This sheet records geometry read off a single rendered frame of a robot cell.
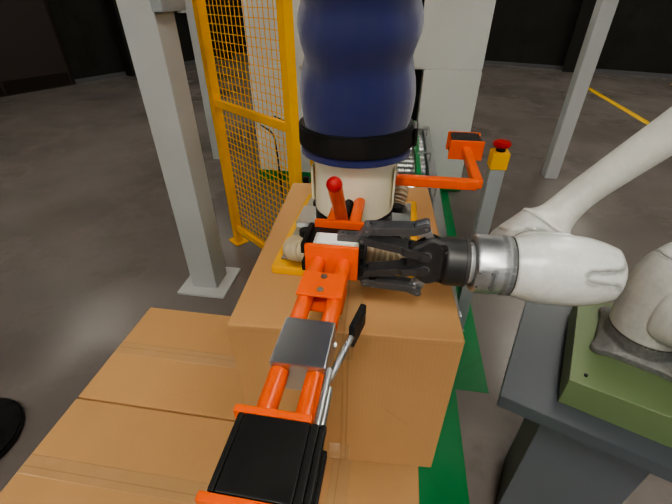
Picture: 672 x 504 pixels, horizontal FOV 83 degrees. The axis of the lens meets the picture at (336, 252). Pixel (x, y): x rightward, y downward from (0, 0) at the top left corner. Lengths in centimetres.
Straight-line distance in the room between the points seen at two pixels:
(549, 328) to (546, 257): 68
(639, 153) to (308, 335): 56
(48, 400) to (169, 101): 147
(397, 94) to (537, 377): 76
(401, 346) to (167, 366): 90
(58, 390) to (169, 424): 111
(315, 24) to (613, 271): 56
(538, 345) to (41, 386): 212
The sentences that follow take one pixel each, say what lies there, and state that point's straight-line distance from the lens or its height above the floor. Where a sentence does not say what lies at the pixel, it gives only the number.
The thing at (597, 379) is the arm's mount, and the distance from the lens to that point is 106.
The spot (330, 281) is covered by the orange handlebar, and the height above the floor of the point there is 121.
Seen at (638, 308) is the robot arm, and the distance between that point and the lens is 106.
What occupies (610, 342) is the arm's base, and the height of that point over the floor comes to 85.
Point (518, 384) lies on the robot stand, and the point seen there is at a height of 75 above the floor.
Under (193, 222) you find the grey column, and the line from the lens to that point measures 226.
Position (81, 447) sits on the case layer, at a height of 54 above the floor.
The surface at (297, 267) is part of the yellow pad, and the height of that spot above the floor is 109.
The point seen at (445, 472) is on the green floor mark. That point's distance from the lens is 176.
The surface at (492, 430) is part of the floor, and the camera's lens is 191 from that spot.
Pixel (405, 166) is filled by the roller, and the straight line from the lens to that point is 278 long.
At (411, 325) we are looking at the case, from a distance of 67.
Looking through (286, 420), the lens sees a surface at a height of 122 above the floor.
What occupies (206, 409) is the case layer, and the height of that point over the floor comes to 54.
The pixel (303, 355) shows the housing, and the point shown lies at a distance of 43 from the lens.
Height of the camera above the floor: 154
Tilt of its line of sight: 34 degrees down
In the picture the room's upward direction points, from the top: straight up
